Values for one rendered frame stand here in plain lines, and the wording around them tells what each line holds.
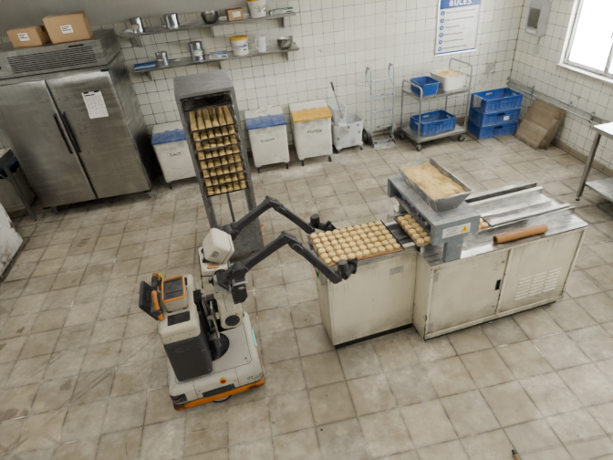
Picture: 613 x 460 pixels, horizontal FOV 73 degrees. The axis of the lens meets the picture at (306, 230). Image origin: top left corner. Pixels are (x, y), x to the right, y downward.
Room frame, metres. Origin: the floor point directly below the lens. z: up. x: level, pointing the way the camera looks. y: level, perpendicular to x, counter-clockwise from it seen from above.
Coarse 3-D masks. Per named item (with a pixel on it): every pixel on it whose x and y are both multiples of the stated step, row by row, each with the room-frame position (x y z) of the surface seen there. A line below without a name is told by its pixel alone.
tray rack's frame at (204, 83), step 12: (204, 72) 4.08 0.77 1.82; (216, 72) 4.03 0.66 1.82; (180, 84) 3.76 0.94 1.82; (192, 84) 3.71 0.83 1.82; (204, 84) 3.66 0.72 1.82; (216, 84) 3.62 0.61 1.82; (228, 84) 3.58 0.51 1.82; (180, 96) 3.42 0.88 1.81; (192, 96) 3.44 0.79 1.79; (252, 228) 3.89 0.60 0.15; (240, 240) 3.69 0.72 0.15; (252, 240) 3.67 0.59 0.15; (240, 252) 3.48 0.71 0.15; (252, 252) 3.48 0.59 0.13
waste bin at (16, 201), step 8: (16, 160) 5.49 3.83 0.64; (16, 168) 5.40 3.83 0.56; (0, 176) 5.20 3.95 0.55; (16, 176) 5.35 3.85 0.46; (0, 184) 5.19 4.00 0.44; (8, 184) 5.24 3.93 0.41; (24, 184) 5.42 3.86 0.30; (0, 192) 5.19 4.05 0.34; (8, 192) 5.22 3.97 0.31; (24, 192) 5.35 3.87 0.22; (32, 192) 5.52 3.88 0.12; (0, 200) 5.20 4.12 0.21; (8, 200) 5.20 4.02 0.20; (16, 200) 5.25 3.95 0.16; (32, 200) 5.45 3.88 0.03; (16, 208) 5.20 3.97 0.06
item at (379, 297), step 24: (408, 240) 2.46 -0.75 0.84; (384, 264) 2.28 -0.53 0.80; (408, 264) 2.32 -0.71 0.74; (336, 288) 2.20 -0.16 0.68; (360, 288) 2.24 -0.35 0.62; (384, 288) 2.28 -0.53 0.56; (408, 288) 2.32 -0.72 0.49; (336, 312) 2.20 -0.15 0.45; (360, 312) 2.24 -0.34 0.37; (384, 312) 2.28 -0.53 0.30; (408, 312) 2.32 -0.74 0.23; (336, 336) 2.20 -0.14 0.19; (360, 336) 2.24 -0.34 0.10
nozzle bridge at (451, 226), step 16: (400, 176) 2.84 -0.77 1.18; (400, 192) 2.62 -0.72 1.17; (400, 208) 2.83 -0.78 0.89; (416, 208) 2.39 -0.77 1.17; (464, 208) 2.30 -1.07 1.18; (432, 224) 2.17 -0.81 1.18; (448, 224) 2.16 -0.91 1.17; (464, 224) 2.19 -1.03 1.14; (432, 240) 2.15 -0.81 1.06; (448, 240) 2.17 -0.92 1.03; (448, 256) 2.17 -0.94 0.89
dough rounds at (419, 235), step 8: (400, 216) 2.67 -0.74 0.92; (408, 216) 2.66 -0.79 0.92; (400, 224) 2.60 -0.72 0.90; (408, 224) 2.59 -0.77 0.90; (416, 224) 2.55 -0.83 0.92; (480, 224) 2.48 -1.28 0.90; (408, 232) 2.48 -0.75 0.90; (416, 232) 2.47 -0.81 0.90; (424, 232) 2.43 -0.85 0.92; (416, 240) 2.37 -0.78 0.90; (424, 240) 2.35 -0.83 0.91
